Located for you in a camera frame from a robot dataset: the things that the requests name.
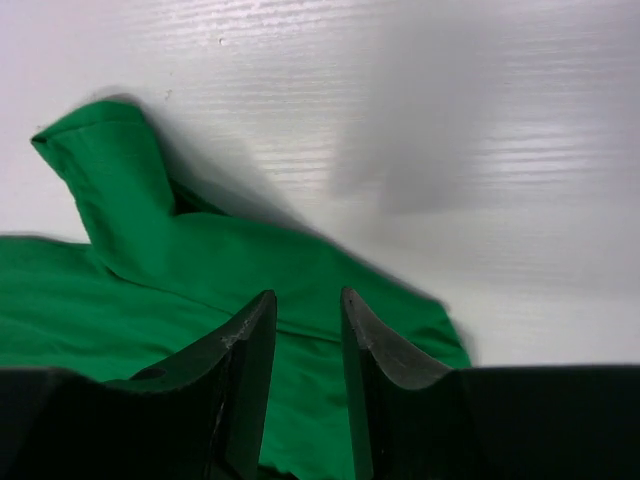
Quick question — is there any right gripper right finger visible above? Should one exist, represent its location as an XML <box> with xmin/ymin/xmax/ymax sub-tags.
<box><xmin>341</xmin><ymin>288</ymin><xmax>639</xmax><ymax>479</ymax></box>

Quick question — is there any green t-shirt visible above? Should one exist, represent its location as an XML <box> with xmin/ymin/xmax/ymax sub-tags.
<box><xmin>1</xmin><ymin>101</ymin><xmax>470</xmax><ymax>479</ymax></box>

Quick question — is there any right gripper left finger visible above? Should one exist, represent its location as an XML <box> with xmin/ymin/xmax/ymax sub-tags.
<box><xmin>1</xmin><ymin>291</ymin><xmax>277</xmax><ymax>479</ymax></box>

